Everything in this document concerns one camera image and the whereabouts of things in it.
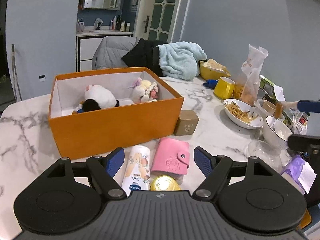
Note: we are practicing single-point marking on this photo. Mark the light blue fleece blanket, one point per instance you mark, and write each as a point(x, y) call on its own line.
point(180, 59)

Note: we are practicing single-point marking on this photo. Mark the purple tissue pack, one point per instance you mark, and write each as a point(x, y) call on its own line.
point(299, 174)

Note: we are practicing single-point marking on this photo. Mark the brown sailor plush toy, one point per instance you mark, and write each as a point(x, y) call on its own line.
point(79, 109)

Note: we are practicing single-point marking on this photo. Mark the clear glass plate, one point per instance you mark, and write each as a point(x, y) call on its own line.
point(262, 150)

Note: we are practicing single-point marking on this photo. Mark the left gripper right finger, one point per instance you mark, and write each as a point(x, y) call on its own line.
point(215, 170)

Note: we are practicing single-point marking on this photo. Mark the white lotion tube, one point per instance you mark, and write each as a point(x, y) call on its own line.
point(137, 172)

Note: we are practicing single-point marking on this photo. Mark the plastic snack bag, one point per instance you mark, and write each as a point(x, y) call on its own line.
point(248, 81)

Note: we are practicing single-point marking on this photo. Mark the small brown cardboard box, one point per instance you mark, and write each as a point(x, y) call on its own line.
point(186, 124)

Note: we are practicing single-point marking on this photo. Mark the white glass panel door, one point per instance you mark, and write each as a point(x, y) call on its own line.
point(161, 19)

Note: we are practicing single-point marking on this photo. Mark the white bowl of fries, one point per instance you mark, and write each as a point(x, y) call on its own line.
point(242, 114)

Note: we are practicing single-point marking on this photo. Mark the white panda plush toy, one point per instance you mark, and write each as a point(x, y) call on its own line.
point(98, 97)

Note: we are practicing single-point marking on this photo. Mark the broom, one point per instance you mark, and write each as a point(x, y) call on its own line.
point(16, 86)

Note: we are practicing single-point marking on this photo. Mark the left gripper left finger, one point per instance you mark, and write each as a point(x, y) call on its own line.
point(102, 171)

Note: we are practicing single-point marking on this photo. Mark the orange storage box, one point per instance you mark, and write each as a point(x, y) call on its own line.
point(79, 135)

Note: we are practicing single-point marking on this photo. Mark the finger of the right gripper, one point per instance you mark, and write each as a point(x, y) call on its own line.
point(308, 106)

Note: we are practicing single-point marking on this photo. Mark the black jacket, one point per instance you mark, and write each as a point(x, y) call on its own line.
point(145, 54)

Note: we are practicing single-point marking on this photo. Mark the plastic cup with spoon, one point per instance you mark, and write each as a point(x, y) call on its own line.
point(264, 108)

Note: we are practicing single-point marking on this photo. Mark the blue wrapper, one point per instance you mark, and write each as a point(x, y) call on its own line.
point(210, 83)

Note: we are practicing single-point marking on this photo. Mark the pink card wallet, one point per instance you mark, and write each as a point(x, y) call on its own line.
point(172, 157)

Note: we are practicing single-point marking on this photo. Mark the yellow bowl with food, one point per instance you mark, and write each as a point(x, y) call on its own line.
point(211, 70)

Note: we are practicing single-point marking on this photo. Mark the yellow tape measure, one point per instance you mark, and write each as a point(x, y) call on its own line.
point(164, 183)

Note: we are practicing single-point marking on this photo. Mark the yellow mug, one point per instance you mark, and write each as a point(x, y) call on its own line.
point(224, 88)

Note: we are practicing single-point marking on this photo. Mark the crochet bunny doll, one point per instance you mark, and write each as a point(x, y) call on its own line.
point(144, 91)

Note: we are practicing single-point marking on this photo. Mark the white vanity cabinet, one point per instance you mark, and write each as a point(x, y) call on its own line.
point(87, 43)

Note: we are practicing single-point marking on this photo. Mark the white bowl with spoon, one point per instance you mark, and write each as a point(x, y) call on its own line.
point(276, 133)

